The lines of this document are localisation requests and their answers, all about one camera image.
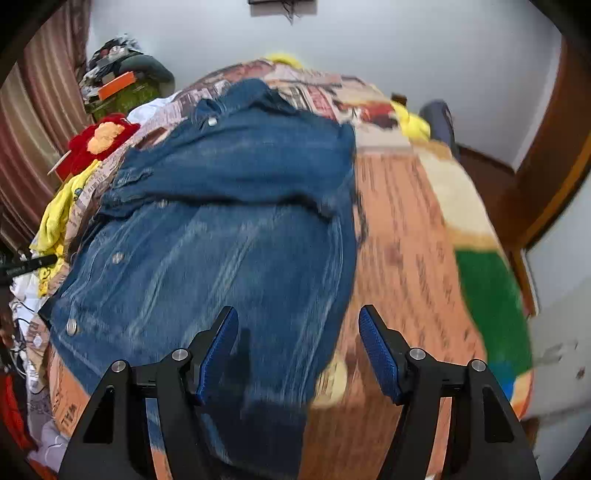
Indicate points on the yellow printed garment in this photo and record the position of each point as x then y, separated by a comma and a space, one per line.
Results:
60, 217

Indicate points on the red plush toy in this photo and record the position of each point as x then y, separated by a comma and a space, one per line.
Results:
99, 138

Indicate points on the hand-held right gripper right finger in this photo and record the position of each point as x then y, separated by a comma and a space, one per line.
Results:
378, 355

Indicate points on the grey green pillow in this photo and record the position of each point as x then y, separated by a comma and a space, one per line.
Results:
150, 67

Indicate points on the wooden door frame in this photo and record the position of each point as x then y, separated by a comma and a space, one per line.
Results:
549, 184

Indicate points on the wooden bed post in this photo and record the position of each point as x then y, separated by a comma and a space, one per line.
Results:
399, 98

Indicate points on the white cloth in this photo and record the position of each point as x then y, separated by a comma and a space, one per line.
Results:
150, 106

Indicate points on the yellow fluffy pillow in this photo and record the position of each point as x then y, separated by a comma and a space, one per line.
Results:
286, 59

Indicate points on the grey backpack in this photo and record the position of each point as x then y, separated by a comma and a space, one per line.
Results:
438, 122

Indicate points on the green patterned container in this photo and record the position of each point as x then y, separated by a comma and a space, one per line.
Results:
122, 99

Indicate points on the printed blanket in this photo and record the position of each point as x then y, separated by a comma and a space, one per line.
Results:
406, 254

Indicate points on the yellow cloth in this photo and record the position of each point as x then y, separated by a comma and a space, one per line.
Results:
411, 122

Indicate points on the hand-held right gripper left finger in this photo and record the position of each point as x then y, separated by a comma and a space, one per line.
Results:
217, 355

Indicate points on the blue denim jacket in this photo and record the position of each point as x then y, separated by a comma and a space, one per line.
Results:
207, 230

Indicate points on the striped curtain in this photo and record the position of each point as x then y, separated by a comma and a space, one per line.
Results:
37, 115

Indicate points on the pile of clothes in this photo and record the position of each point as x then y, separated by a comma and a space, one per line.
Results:
113, 55

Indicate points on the orange box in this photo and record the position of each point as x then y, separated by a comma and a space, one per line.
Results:
117, 85

